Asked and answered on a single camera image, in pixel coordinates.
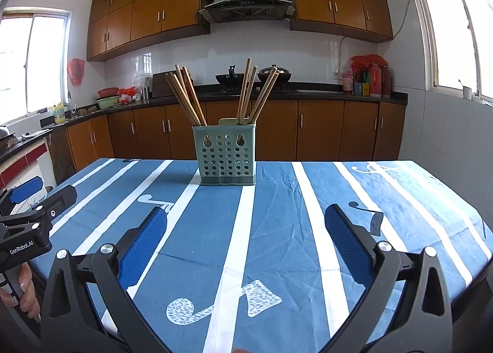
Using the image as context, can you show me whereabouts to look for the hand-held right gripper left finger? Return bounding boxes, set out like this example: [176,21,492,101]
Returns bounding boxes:
[40,207,170,353]

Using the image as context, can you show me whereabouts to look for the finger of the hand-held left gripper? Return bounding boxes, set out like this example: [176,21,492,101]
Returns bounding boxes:
[0,176,44,217]
[0,185,78,238]

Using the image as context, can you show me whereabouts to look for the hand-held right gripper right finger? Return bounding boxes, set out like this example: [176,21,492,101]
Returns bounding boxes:
[324,204,453,353]

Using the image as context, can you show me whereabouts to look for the green perforated chopstick holder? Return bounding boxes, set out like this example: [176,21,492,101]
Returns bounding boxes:
[192,117,257,187]

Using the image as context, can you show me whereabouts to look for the group of bamboo chopsticks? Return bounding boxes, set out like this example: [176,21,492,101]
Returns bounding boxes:
[165,58,279,127]

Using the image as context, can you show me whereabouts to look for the person's left hand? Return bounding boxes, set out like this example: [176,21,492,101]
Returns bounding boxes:
[0,264,39,317]

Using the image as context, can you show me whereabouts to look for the red tiled counter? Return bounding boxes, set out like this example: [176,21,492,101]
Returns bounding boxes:
[0,133,52,192]

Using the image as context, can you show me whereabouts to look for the dark cooking pot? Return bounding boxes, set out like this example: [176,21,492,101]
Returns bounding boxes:
[0,126,20,151]

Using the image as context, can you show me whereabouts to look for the blue striped tablecloth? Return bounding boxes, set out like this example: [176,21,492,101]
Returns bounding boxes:
[29,158,487,353]

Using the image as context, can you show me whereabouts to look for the green plastic basin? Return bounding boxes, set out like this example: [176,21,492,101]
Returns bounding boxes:
[96,95,122,110]

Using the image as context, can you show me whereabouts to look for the brown lower kitchen cabinets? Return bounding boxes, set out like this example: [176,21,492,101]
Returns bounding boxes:
[48,99,407,184]

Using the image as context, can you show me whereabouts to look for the brown kitchen cabinets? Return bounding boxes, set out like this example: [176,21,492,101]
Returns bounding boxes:
[48,99,407,184]
[87,0,393,62]

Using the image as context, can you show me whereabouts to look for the white framed window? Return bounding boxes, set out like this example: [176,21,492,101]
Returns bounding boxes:
[0,8,73,126]
[406,0,493,107]

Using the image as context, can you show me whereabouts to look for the crumpled red plastic bag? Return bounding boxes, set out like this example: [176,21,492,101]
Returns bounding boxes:
[117,87,143,103]

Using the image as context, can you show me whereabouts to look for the steel utensil canister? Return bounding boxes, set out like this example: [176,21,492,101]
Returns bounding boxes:
[135,73,154,100]

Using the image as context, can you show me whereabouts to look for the black kitchen countertop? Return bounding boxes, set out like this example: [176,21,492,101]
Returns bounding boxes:
[40,83,409,130]

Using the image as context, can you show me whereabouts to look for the dark brown cutting board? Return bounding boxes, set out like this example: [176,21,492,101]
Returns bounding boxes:
[152,72,193,99]

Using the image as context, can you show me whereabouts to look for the black gas cooktop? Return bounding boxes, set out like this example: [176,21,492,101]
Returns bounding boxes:
[211,85,297,96]

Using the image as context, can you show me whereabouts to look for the group of condiment bottles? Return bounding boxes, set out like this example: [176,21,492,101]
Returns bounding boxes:
[342,62,393,99]

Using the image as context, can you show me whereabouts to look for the black wok with lid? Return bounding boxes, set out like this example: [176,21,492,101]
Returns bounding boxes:
[257,65,292,84]

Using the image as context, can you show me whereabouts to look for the brown upper kitchen cabinets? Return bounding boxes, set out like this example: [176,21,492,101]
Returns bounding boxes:
[87,0,393,62]

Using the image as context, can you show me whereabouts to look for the black wok with handle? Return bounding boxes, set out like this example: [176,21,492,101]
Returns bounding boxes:
[215,65,247,92]

